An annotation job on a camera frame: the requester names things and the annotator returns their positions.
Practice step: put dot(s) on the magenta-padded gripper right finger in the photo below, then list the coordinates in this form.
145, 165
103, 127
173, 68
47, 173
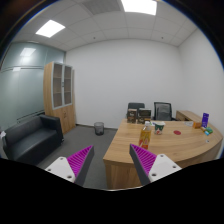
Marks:
146, 160

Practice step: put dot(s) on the wooden glass-door shelf cabinet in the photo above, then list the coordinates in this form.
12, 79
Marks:
55, 115

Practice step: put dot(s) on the dark padded visitor chair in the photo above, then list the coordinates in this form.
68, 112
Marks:
136, 105

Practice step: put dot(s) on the grey mesh waste bin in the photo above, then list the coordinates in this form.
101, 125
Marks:
98, 128

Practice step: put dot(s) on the black mesh office chair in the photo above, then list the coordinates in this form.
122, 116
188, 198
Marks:
163, 111

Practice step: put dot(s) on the green and white mug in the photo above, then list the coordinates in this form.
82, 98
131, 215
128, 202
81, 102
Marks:
159, 128

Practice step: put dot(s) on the grey ceiling air vent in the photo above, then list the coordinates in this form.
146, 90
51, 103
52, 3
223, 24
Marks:
101, 6

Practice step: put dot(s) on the dark box with tan side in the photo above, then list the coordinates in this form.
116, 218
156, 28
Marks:
144, 120

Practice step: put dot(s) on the green packet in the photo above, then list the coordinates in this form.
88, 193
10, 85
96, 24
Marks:
209, 129

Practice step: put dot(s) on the small light blue item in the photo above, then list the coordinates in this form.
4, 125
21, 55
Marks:
207, 133

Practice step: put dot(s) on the rectangular ceiling light panel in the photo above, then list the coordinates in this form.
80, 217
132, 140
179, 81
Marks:
50, 28
139, 6

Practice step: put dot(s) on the flat round red coaster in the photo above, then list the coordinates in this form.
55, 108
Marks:
177, 132

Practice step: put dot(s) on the wooden side desk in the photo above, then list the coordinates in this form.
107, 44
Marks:
186, 115

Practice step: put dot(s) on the orange-labelled drink bottle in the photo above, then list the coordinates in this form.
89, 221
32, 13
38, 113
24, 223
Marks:
145, 137

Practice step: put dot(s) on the purple upright box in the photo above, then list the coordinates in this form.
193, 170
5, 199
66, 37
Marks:
205, 120

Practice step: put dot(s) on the small orange box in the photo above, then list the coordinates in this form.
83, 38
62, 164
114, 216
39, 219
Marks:
197, 125

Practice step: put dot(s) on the black leather sofa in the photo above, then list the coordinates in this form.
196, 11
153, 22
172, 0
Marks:
30, 140

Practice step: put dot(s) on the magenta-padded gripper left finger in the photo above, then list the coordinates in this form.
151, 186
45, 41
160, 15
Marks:
77, 160

